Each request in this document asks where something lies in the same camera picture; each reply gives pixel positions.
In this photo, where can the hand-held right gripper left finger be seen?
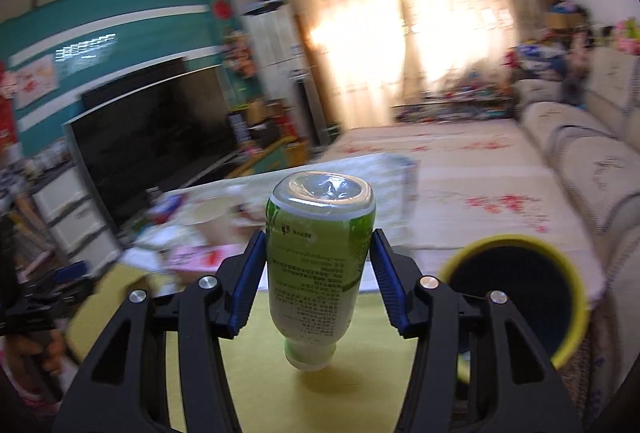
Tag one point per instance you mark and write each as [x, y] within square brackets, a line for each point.
[247, 285]

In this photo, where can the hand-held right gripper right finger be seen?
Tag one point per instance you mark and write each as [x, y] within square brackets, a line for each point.
[389, 285]

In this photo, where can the green plastic bottle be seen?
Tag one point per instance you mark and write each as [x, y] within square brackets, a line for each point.
[310, 263]

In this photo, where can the yellow-rimmed waste bin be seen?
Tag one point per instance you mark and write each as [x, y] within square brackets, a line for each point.
[510, 283]

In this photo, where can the person's left hand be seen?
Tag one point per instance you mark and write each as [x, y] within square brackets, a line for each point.
[50, 355]

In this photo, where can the pink printed packet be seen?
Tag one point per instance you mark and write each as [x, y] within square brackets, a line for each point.
[200, 259]

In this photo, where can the white drawer cabinet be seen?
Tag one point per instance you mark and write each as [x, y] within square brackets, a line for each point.
[75, 223]

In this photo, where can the green television cabinet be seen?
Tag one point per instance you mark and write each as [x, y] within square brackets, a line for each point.
[280, 158]

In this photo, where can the beige floral rug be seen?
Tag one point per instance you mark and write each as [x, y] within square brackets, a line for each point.
[475, 163]

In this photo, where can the black flat-screen television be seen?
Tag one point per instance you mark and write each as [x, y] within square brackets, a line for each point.
[150, 138]

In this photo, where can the black tower fan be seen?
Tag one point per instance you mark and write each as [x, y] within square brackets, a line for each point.
[310, 113]

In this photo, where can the cluttered glass coffee table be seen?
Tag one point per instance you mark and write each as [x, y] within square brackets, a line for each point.
[450, 105]

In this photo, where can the hanging flower decoration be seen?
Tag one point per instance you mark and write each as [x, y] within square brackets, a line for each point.
[239, 55]

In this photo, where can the beige sectional sofa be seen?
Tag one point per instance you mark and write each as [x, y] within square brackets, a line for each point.
[590, 163]

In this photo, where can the white standing air conditioner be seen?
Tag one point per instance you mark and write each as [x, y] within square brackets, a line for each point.
[275, 43]

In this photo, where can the beige embroidered curtain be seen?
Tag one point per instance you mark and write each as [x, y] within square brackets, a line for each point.
[460, 13]
[345, 38]

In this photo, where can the pile of plush toys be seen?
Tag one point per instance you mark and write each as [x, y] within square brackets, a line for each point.
[545, 58]

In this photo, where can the wall poster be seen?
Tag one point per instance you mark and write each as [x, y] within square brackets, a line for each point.
[35, 80]

